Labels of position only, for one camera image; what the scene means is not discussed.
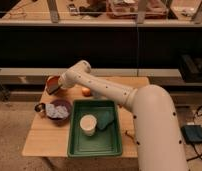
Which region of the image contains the red bowl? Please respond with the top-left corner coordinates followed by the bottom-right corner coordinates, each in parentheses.
top-left (46, 76), bottom-right (61, 95)

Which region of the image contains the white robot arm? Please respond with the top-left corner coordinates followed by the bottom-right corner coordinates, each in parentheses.
top-left (59, 60), bottom-right (189, 171)

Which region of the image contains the dark purple bowl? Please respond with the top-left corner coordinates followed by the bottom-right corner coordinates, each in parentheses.
top-left (45, 99), bottom-right (72, 125)

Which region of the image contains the orange round fruit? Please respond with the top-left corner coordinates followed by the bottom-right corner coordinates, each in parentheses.
top-left (82, 87), bottom-right (91, 97)

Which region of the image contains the white crumpled cloth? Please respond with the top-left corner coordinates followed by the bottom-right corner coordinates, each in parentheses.
top-left (46, 104), bottom-right (69, 119)

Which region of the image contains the small metal cup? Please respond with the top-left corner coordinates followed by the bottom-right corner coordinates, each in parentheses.
top-left (34, 103), bottom-right (46, 117)

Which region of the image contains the white cup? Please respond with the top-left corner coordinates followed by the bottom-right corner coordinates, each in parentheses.
top-left (80, 115), bottom-right (97, 136)

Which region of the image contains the green cloth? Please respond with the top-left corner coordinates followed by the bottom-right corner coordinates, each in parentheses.
top-left (97, 111), bottom-right (114, 130)

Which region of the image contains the green plastic tray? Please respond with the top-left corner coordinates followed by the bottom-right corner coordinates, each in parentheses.
top-left (67, 100), bottom-right (122, 157)

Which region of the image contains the blue foot pedal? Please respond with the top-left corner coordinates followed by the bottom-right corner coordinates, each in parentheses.
top-left (181, 125), bottom-right (202, 144)

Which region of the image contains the black cable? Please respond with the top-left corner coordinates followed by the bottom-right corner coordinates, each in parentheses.
top-left (180, 103), bottom-right (202, 171)

